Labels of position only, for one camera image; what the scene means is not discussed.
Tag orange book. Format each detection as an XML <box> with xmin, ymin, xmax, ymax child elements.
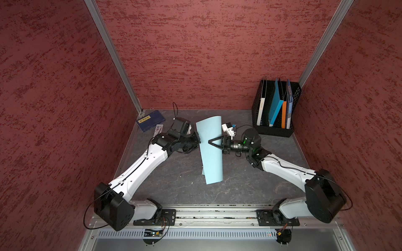
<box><xmin>281</xmin><ymin>101</ymin><xmax>287</xmax><ymax>129</ymax></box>

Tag light blue rectangular paper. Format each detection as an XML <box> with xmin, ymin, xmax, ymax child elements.
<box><xmin>196</xmin><ymin>116</ymin><xmax>223</xmax><ymax>185</ymax></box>

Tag aluminium corner post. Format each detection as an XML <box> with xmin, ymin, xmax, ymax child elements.
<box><xmin>298</xmin><ymin>0</ymin><xmax>354</xmax><ymax>87</ymax></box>
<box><xmin>84</xmin><ymin>0</ymin><xmax>144</xmax><ymax>118</ymax></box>

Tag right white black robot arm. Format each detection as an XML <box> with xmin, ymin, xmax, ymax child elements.
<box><xmin>208</xmin><ymin>129</ymin><xmax>347</xmax><ymax>225</ymax></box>

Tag aluminium front rail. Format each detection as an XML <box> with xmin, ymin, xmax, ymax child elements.
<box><xmin>79</xmin><ymin>205</ymin><xmax>355</xmax><ymax>251</ymax></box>

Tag right aluminium corner post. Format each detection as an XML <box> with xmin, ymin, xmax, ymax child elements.
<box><xmin>298</xmin><ymin>0</ymin><xmax>354</xmax><ymax>87</ymax></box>

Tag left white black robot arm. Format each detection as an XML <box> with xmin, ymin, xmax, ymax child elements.
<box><xmin>94</xmin><ymin>132</ymin><xmax>201</xmax><ymax>231</ymax></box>

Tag black mesh file organizer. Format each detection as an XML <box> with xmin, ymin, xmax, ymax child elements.
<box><xmin>251</xmin><ymin>79</ymin><xmax>301</xmax><ymax>138</ymax></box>

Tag blue patterned book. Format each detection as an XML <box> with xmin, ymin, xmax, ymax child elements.
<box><xmin>286</xmin><ymin>80</ymin><xmax>293</xmax><ymax>129</ymax></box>

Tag teal book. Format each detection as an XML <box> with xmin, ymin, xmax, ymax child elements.
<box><xmin>269</xmin><ymin>78</ymin><xmax>284</xmax><ymax>127</ymax></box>

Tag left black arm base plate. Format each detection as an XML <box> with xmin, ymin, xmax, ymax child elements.
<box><xmin>133</xmin><ymin>209</ymin><xmax>177</xmax><ymax>227</ymax></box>

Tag dark blue box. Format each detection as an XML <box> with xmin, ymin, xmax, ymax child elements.
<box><xmin>136</xmin><ymin>110</ymin><xmax>165</xmax><ymax>132</ymax></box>

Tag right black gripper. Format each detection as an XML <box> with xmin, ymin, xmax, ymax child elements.
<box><xmin>209</xmin><ymin>135</ymin><xmax>252</xmax><ymax>154</ymax></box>

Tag left aluminium corner post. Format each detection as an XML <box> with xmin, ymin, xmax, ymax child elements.
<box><xmin>84</xmin><ymin>0</ymin><xmax>144</xmax><ymax>118</ymax></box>

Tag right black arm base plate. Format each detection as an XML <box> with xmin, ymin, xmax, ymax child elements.
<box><xmin>255</xmin><ymin>210</ymin><xmax>300</xmax><ymax>227</ymax></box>

